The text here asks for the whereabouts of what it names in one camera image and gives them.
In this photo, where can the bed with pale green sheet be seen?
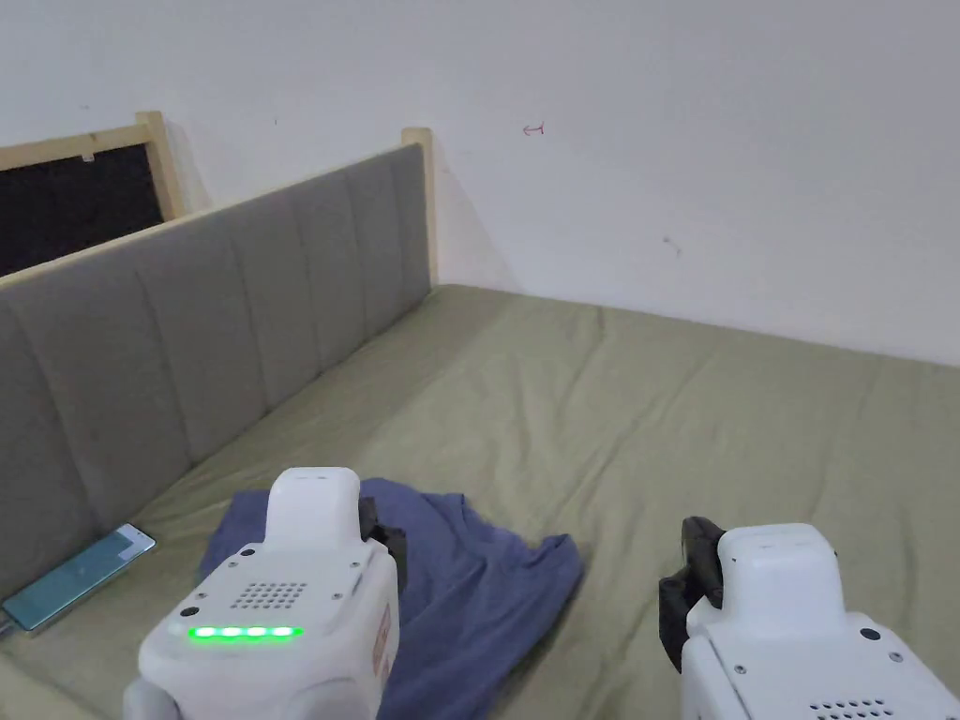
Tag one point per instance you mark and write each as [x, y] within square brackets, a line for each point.
[675, 420]

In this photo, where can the smartphone with teal screen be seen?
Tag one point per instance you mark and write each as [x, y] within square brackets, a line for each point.
[75, 579]

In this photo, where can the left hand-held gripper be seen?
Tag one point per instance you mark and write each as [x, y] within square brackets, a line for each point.
[285, 592]

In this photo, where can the wood-framed black panel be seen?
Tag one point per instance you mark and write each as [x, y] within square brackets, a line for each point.
[75, 202]

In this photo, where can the grey padded headboard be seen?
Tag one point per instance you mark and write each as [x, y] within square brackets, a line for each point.
[225, 315]

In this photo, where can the dark blue shirt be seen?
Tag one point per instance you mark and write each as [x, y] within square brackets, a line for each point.
[472, 600]

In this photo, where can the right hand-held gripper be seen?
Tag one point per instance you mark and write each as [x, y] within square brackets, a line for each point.
[787, 645]

